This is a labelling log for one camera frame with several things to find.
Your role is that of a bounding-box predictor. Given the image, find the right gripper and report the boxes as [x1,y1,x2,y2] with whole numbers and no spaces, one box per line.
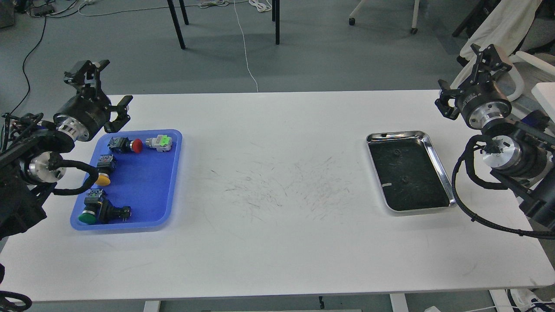
[435,43,513,130]

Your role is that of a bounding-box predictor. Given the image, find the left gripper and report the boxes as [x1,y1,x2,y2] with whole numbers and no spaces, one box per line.
[53,59,133,142]

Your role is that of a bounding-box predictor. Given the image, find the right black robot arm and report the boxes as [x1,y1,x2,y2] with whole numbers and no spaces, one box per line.
[435,44,555,240]

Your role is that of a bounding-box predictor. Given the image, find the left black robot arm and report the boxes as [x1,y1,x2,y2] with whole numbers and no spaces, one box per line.
[0,60,133,238]

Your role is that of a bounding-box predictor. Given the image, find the beige cloth on chair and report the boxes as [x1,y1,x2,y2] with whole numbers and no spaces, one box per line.
[457,0,542,66]

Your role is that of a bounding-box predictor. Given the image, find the white office chair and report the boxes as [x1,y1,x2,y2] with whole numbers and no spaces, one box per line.
[497,55,554,135]

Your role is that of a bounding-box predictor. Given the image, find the blue plastic tray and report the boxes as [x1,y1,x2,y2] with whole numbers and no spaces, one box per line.
[70,130,183,232]

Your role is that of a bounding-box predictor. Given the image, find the steel tray with black mat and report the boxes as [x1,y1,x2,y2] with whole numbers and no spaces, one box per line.
[366,130,457,216]

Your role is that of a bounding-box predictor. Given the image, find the black table legs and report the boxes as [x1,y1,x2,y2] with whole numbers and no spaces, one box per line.
[167,0,281,50]

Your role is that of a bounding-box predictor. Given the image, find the red push button switch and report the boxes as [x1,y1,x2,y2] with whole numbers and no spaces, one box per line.
[107,137,144,154]

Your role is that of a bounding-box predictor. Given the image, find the yellow push button switch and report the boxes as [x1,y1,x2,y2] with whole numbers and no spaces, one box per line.
[95,154,117,186]

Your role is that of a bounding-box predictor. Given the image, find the black cable on floor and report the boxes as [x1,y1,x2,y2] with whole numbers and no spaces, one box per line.
[9,0,91,117]

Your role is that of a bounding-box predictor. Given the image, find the green and grey switch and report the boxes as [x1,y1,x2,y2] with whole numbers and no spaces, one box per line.
[145,134,173,153]

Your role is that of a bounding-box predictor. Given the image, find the green push button switch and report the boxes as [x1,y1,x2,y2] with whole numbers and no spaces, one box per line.
[78,188,105,225]

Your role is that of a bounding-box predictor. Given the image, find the black selector switch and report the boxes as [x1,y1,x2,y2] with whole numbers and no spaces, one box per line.
[98,200,131,224]

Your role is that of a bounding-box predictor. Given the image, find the white cable on floor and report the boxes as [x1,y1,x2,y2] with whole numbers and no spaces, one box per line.
[78,0,274,93]

